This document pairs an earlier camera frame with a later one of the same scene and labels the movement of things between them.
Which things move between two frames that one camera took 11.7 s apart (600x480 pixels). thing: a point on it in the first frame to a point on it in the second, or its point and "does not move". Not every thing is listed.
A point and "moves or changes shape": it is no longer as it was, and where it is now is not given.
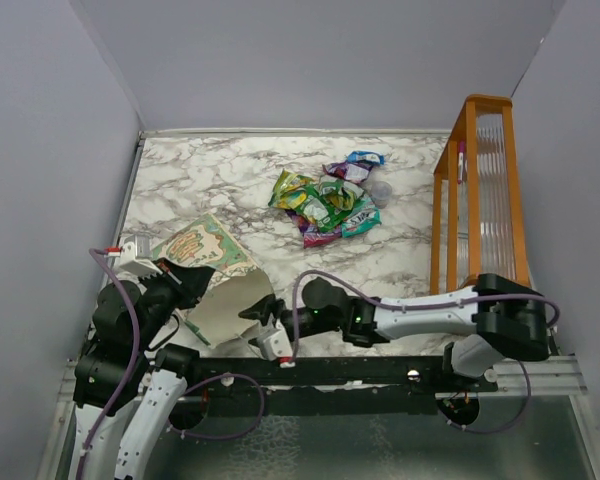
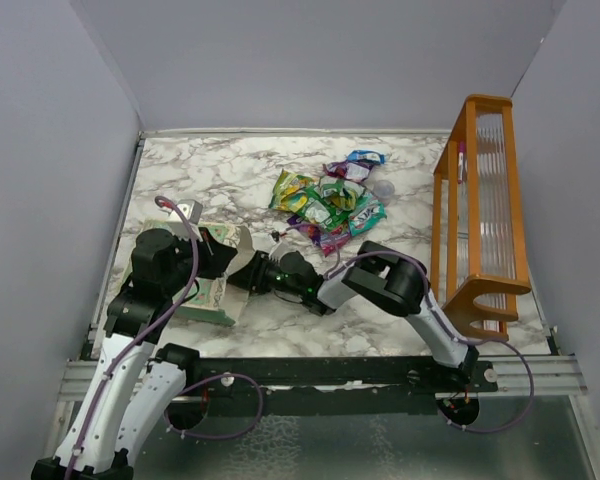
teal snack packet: x=363 y=217 moves or changes shape
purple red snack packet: x=349 y=170 does not move
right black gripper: x=265 y=308 to x=252 y=276
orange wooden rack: x=477 y=222 does not move
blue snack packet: x=361 y=155 does not move
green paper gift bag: x=237 y=282 to x=221 y=231
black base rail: x=321 y=385 does not move
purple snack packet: x=312 y=234 moves or changes shape
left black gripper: x=190 y=282 to x=219 y=256
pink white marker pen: x=460 y=161 does not move
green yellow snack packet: x=289 y=192 does not move
